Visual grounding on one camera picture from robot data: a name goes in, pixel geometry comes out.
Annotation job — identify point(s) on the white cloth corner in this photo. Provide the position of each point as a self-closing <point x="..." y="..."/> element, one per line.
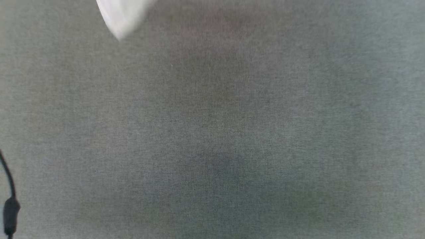
<point x="123" y="16"/>

